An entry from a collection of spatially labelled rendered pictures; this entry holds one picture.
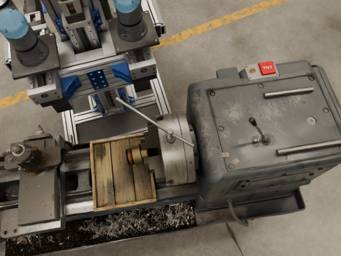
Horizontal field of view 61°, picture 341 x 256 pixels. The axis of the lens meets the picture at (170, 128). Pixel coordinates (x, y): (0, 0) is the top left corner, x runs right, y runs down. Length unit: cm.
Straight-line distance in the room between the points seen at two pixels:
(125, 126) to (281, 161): 145
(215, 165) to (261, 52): 207
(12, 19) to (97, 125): 118
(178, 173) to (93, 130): 131
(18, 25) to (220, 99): 89
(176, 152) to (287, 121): 45
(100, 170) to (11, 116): 159
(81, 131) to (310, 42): 231
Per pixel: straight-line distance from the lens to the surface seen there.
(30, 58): 153
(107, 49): 162
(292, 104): 127
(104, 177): 150
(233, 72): 129
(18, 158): 139
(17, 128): 287
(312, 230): 251
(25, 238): 193
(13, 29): 142
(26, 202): 151
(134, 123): 232
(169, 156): 114
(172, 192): 146
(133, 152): 126
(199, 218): 177
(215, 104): 120
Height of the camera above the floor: 230
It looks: 66 degrees down
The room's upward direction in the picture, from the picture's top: 3 degrees counter-clockwise
